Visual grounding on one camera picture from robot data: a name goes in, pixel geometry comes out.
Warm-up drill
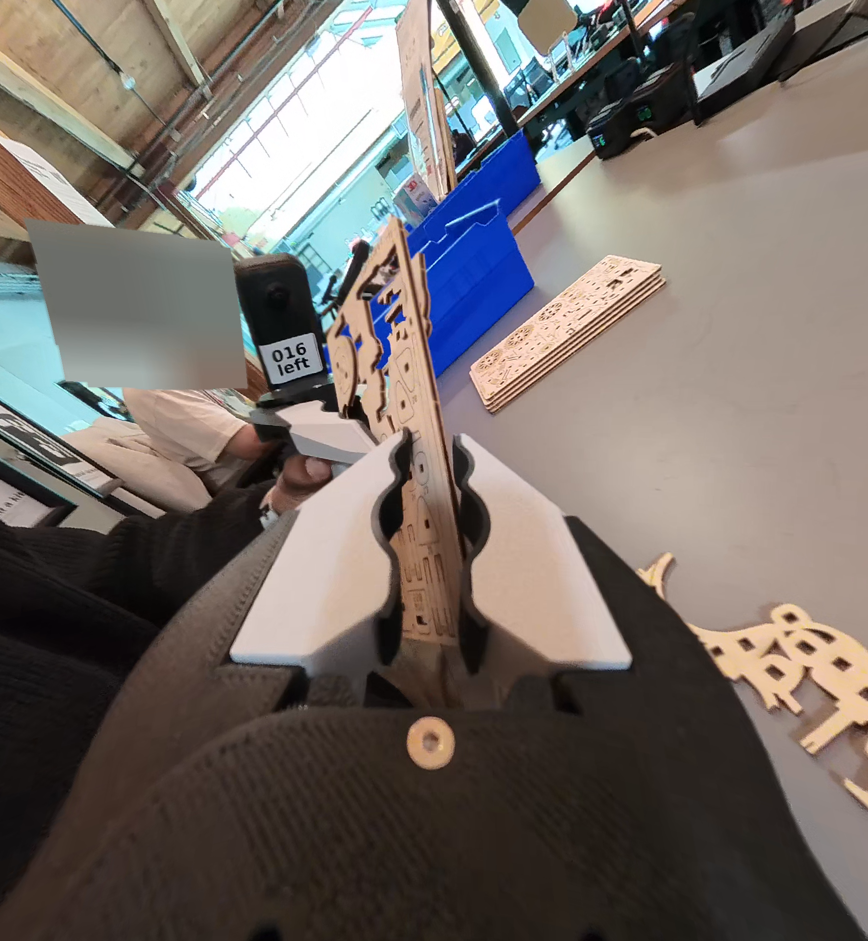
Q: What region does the black battery charger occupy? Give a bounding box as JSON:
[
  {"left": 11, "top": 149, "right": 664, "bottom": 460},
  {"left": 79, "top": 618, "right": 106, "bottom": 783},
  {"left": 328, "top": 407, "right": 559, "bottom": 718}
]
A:
[{"left": 587, "top": 103, "right": 659, "bottom": 159}]

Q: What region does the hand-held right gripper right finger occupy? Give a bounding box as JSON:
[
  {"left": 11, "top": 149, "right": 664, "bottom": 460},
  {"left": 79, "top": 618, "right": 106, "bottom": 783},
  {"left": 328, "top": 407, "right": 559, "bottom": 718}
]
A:
[{"left": 450, "top": 432, "right": 635, "bottom": 676}]

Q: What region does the wooden cut-out puzzle piece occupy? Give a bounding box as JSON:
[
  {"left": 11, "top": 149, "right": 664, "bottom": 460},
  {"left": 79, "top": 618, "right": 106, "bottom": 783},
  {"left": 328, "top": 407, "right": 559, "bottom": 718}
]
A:
[{"left": 638, "top": 551, "right": 868, "bottom": 822}]

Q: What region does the black framed text poster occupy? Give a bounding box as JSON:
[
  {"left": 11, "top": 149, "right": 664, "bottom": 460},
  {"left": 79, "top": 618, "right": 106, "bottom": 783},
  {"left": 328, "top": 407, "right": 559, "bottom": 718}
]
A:
[{"left": 0, "top": 459, "right": 74, "bottom": 530}]

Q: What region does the wooden puzzle sheet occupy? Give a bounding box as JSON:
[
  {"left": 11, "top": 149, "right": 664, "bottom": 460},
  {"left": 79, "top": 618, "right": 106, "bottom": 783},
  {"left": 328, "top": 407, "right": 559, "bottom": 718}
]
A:
[{"left": 325, "top": 215, "right": 473, "bottom": 651}]

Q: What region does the grey desk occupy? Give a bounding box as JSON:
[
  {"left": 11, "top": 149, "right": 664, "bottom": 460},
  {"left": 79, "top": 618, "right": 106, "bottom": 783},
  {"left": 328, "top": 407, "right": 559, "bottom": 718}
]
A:
[{"left": 434, "top": 15, "right": 868, "bottom": 941}]

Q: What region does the black steel column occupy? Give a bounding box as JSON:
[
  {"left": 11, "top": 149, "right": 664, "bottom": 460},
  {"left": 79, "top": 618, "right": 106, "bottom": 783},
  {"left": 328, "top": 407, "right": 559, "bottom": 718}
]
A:
[{"left": 434, "top": 0, "right": 523, "bottom": 137}]

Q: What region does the person's left forearm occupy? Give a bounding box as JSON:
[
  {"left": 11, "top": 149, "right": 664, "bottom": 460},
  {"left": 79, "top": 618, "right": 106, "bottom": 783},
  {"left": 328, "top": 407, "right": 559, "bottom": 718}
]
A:
[{"left": 37, "top": 481, "right": 284, "bottom": 655}]

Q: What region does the person's black clothing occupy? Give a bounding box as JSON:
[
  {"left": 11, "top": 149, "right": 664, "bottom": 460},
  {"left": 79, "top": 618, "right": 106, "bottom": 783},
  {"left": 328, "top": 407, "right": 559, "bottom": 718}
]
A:
[{"left": 0, "top": 507, "right": 258, "bottom": 941}]

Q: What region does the printed cardboard box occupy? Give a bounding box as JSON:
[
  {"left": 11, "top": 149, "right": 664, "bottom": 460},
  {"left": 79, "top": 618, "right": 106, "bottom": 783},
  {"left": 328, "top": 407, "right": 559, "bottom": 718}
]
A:
[{"left": 392, "top": 175, "right": 438, "bottom": 220}]

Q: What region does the black equipment case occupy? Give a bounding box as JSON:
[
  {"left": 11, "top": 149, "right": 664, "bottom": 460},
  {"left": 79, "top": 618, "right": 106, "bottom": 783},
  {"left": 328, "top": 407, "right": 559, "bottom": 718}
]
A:
[{"left": 698, "top": 15, "right": 798, "bottom": 122}]

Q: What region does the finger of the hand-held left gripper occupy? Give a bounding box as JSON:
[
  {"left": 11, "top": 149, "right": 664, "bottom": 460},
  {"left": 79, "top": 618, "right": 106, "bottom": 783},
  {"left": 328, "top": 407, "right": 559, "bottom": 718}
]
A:
[{"left": 271, "top": 404, "right": 377, "bottom": 469}]

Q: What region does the blue plastic bin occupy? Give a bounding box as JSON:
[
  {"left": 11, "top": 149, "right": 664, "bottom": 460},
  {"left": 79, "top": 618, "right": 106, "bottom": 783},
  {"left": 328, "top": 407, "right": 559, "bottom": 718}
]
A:
[
  {"left": 404, "top": 198, "right": 536, "bottom": 377},
  {"left": 404, "top": 131, "right": 541, "bottom": 244}
]

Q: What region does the black framed marker sign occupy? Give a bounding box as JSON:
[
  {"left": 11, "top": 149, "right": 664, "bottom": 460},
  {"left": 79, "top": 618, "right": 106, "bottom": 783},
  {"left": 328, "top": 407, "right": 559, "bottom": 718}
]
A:
[{"left": 0, "top": 386, "right": 122, "bottom": 501}]

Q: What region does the tall plywood board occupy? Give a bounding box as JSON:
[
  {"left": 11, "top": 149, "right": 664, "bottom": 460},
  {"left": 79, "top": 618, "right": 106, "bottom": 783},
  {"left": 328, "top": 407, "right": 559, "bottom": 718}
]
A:
[{"left": 396, "top": 0, "right": 458, "bottom": 203}]

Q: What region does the person's left hand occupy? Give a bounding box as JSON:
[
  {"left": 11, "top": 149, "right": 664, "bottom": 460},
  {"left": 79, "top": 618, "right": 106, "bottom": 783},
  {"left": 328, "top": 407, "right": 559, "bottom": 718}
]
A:
[{"left": 261, "top": 459, "right": 335, "bottom": 526}]

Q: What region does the white wall notice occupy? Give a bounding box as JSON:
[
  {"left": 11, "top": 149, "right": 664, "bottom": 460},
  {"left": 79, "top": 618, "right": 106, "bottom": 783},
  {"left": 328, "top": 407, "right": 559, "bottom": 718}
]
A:
[{"left": 0, "top": 136, "right": 115, "bottom": 229}]

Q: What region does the stack of wooden puzzle sheets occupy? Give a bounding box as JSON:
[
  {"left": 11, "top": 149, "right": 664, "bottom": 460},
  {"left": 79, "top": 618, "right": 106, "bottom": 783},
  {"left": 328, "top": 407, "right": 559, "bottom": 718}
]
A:
[{"left": 469, "top": 254, "right": 666, "bottom": 414}]

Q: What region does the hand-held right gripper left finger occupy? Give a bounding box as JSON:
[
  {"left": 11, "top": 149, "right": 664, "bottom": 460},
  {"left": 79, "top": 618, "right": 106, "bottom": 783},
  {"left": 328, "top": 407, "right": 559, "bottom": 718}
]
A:
[{"left": 228, "top": 430, "right": 414, "bottom": 666}]

